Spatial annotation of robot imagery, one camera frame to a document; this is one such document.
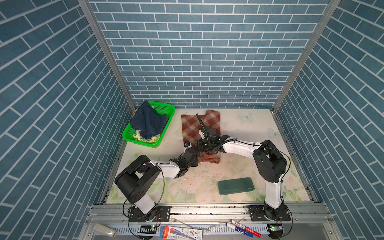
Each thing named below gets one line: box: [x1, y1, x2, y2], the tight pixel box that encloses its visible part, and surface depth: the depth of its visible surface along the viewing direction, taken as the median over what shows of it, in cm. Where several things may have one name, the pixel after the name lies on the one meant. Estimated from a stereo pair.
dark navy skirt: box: [130, 100, 169, 140], surface depth 103 cm
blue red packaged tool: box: [159, 225, 203, 240], surface depth 69 cm
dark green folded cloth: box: [218, 177, 255, 196], surface depth 84 cm
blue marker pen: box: [225, 222, 254, 238], surface depth 71 cm
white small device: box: [93, 223, 118, 238], surface depth 68 cm
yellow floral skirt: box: [132, 130, 161, 143], surface depth 101 cm
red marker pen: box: [229, 219, 262, 238], surface depth 71 cm
